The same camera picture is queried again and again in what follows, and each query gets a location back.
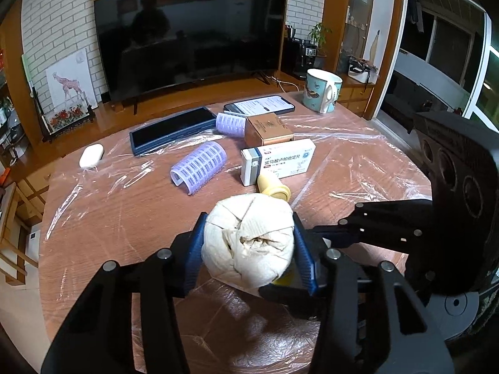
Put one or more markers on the beige paper ball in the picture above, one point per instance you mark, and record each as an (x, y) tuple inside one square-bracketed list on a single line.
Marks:
[(248, 240)]

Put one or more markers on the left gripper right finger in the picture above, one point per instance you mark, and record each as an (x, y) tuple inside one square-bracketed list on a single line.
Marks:
[(371, 319)]

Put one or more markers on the yellow plastic cup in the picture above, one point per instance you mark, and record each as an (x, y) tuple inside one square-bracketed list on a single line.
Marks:
[(270, 185)]

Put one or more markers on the purple hair roller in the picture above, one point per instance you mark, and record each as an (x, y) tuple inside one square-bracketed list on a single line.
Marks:
[(230, 125), (196, 169)]

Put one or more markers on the teal ceramic mug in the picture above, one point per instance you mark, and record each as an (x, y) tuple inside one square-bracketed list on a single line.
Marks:
[(321, 90)]

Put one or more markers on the brown cardboard box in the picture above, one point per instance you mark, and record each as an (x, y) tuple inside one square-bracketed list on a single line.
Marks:
[(266, 129)]

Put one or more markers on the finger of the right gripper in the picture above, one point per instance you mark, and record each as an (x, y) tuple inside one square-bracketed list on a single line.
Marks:
[(299, 302)]

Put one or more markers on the white oval mouse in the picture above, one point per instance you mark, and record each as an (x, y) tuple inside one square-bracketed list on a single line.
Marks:
[(91, 156)]

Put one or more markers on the black smartphone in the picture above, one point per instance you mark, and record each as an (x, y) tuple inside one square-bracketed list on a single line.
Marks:
[(259, 106)]

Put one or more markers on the flower picture frame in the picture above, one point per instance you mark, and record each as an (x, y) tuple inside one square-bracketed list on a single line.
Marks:
[(68, 115)]

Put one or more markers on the dark blue long tray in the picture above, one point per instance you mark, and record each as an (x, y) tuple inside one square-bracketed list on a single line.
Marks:
[(153, 136)]

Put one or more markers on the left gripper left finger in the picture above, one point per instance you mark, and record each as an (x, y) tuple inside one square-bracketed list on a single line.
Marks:
[(96, 335)]

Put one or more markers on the small plant by window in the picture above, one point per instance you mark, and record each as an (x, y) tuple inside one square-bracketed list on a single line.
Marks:
[(318, 35)]

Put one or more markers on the giraffe painting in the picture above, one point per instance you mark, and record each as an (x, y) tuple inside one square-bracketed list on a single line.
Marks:
[(69, 79)]

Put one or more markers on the white blue medicine box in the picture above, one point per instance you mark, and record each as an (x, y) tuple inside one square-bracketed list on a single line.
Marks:
[(284, 159)]

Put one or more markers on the large black television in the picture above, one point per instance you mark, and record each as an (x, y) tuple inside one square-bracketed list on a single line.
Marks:
[(150, 45)]

